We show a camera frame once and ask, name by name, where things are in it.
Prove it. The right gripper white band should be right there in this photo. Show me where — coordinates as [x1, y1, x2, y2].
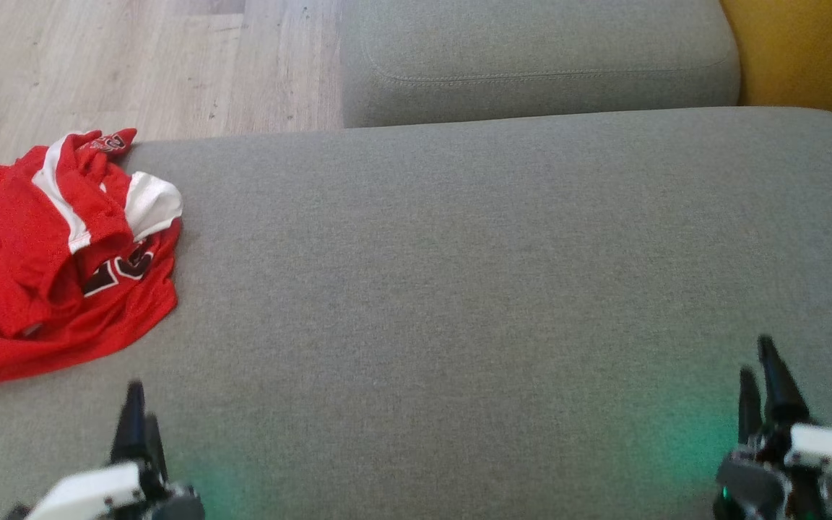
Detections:
[716, 334, 832, 520]

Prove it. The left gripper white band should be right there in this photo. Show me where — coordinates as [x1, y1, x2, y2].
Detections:
[26, 381, 206, 520]

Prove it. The red white numbered jersey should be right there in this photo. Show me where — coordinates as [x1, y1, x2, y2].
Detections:
[0, 170, 184, 394]

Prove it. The red shorts white trim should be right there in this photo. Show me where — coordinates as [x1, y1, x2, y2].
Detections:
[0, 129, 137, 339]

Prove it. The large grey sofa seat cushion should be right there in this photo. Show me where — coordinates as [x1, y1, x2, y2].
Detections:
[0, 107, 832, 520]

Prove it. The yellow sofa backrest cushion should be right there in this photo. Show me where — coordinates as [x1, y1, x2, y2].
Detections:
[719, 0, 832, 134]

